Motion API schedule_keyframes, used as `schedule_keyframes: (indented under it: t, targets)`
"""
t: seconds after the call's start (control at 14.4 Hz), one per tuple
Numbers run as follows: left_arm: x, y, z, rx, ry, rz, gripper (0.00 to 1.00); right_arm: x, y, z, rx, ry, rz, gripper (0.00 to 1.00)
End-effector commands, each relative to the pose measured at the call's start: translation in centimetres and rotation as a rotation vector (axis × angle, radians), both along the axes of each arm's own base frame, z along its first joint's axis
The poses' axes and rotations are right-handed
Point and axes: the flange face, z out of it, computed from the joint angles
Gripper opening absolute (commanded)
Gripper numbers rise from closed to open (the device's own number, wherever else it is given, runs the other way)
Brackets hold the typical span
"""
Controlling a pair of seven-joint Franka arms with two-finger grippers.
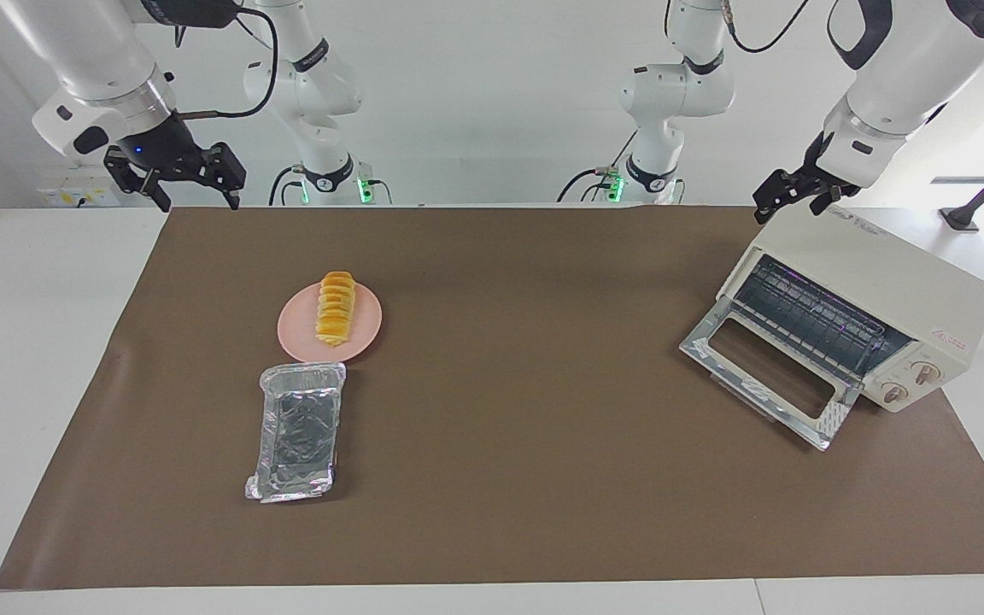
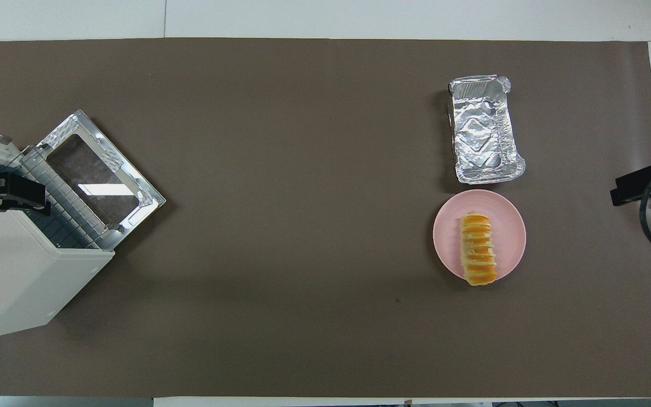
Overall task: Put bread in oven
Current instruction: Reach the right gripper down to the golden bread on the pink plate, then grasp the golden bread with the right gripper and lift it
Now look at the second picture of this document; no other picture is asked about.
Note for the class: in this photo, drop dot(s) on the aluminium foil tray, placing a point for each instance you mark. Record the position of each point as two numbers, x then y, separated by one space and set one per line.
481 130

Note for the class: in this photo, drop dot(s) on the yellow striped bread loaf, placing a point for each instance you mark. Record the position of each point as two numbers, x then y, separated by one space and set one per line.
478 249

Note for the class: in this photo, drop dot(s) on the glass oven door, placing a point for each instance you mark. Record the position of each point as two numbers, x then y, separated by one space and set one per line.
96 175

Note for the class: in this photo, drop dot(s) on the cream white toaster oven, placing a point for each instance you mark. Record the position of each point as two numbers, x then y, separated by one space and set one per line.
20 282

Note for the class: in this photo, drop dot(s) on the pink round plate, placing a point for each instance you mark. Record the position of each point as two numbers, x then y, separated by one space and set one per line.
450 237

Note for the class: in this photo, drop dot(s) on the brown paper table mat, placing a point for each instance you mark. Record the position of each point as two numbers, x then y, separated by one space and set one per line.
303 226

